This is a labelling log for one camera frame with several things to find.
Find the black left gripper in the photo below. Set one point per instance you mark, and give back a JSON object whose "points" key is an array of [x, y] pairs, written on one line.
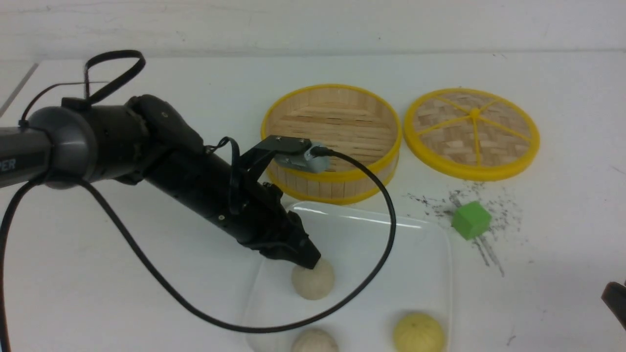
{"points": [[250, 212]]}

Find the woven bamboo steamer lid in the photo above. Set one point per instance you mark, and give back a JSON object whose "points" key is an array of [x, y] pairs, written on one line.
{"points": [[471, 134]]}

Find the beige steamed bun on plate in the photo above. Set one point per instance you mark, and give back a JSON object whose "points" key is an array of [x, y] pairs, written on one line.
{"points": [[315, 340]]}

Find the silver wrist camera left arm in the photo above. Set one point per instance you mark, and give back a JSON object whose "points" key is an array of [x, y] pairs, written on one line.
{"points": [[293, 153]]}

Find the green cube block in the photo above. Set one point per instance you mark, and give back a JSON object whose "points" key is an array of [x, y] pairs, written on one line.
{"points": [[471, 220]]}

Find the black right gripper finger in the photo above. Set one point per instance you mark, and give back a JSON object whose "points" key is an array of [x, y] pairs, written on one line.
{"points": [[614, 296]]}

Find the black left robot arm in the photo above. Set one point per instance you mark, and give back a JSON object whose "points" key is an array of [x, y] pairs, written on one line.
{"points": [[146, 139]]}

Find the white steamed bun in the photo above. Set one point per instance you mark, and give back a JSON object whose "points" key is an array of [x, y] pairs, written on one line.
{"points": [[314, 284]]}

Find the bamboo steamer basket yellow rim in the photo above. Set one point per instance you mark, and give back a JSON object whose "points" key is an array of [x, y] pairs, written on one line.
{"points": [[347, 119]]}

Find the yellow steamed bun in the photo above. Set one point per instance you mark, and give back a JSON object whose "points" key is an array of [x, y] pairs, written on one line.
{"points": [[418, 332]]}

